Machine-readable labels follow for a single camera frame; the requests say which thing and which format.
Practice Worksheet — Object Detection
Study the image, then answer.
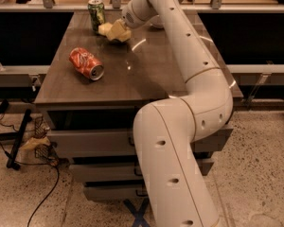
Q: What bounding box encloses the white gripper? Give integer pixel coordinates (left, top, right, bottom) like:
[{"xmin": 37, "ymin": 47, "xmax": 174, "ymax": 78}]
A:
[{"xmin": 106, "ymin": 3, "xmax": 148, "ymax": 43}]

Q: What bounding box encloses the yellow sponge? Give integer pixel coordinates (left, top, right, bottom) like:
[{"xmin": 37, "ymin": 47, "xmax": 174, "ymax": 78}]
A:
[{"xmin": 98, "ymin": 23, "xmax": 113, "ymax": 36}]

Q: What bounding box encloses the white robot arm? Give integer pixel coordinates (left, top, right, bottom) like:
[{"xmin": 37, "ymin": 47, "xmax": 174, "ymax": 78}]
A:
[{"xmin": 122, "ymin": 0, "xmax": 233, "ymax": 227}]

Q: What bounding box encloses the green soda can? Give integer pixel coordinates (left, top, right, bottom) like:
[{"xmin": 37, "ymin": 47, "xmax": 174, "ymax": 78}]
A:
[{"xmin": 88, "ymin": 0, "xmax": 105, "ymax": 33}]

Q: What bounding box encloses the crushed orange soda can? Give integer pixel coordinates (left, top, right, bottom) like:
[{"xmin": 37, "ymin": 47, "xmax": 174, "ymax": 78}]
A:
[{"xmin": 69, "ymin": 47, "xmax": 104, "ymax": 81}]

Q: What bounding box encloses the white bowl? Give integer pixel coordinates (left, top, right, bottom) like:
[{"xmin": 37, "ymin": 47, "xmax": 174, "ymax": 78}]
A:
[{"xmin": 150, "ymin": 15, "xmax": 164, "ymax": 29}]

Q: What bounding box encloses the grey drawer cabinet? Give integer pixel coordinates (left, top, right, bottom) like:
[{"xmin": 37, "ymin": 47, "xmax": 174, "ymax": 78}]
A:
[{"xmin": 33, "ymin": 10, "xmax": 244, "ymax": 202}]

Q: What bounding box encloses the top grey drawer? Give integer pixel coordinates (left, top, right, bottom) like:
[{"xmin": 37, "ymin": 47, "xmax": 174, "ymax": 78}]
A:
[{"xmin": 47, "ymin": 125, "xmax": 234, "ymax": 158}]

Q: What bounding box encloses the grey drawer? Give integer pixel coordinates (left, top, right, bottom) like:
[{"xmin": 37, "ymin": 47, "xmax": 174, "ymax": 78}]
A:
[
  {"xmin": 69, "ymin": 158, "xmax": 215, "ymax": 183},
  {"xmin": 83, "ymin": 184, "xmax": 148, "ymax": 201},
  {"xmin": 47, "ymin": 125, "xmax": 234, "ymax": 158}
]

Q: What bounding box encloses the middle grey drawer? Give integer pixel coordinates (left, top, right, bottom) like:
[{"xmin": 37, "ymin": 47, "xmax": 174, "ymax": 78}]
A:
[{"xmin": 69, "ymin": 158, "xmax": 215, "ymax": 183}]

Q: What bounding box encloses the bottom grey drawer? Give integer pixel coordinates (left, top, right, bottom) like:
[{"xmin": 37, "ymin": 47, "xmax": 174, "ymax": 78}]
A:
[{"xmin": 83, "ymin": 184, "xmax": 148, "ymax": 201}]

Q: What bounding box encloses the black stand leg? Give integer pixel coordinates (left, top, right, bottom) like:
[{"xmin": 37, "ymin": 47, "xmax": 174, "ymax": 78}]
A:
[{"xmin": 7, "ymin": 109, "xmax": 31, "ymax": 170}]

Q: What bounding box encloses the wire mesh basket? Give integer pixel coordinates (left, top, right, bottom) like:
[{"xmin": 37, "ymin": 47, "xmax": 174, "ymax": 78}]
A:
[{"xmin": 33, "ymin": 116, "xmax": 59, "ymax": 166}]

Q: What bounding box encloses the black floor cable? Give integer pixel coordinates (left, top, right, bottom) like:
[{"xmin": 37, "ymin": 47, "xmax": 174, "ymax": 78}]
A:
[{"xmin": 0, "ymin": 111, "xmax": 61, "ymax": 227}]

